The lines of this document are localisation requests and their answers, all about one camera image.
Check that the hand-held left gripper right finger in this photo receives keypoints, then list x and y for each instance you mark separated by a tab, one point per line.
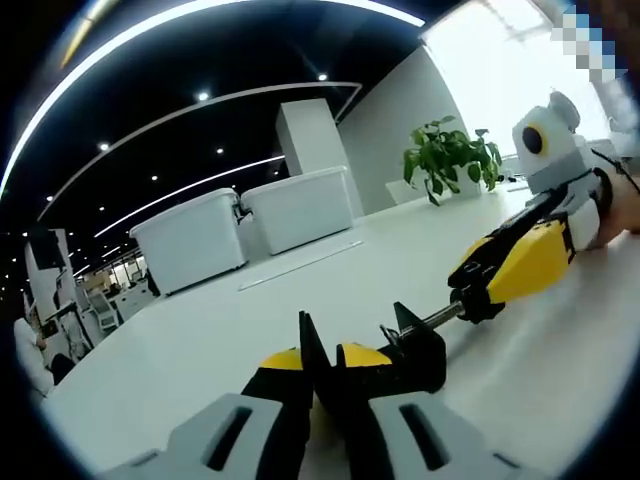
390	435

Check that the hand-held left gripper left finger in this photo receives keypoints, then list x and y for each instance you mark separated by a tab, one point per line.
250	435

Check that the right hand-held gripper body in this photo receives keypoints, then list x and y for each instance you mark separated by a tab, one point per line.
555	150

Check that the black fixed fixture clamp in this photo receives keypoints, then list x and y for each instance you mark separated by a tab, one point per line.
422	360

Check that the white desk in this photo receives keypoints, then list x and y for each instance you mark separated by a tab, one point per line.
250	310

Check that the person's right hand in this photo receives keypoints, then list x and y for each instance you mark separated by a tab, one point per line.
606	200

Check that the white chair backrest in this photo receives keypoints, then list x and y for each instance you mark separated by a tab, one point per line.
400	192

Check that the potted green plant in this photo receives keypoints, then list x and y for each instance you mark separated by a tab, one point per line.
445	150

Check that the white plastic storage box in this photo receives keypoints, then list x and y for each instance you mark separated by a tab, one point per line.
185	245
295	210

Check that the white office chair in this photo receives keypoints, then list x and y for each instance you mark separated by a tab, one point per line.
102	310

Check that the long curved ceiling light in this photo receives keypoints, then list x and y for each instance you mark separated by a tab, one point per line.
405	15

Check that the white square pillar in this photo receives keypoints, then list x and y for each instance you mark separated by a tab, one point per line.
310	140

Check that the white display stand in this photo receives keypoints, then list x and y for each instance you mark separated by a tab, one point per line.
50	280

